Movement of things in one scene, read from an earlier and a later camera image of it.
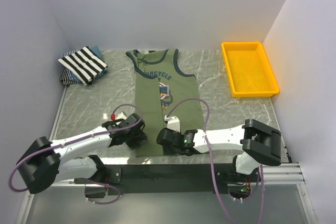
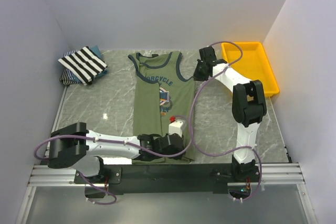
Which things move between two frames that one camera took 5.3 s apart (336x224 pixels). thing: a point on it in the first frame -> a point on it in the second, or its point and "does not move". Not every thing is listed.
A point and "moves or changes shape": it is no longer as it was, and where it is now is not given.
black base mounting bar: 170,179 does not move
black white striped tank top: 85,64 does not move
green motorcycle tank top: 163,88 moves or changes shape
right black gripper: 166,151 -> 196,76
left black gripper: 140,136 -> 178,157
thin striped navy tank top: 66,78 does not move
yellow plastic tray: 250,72 does not move
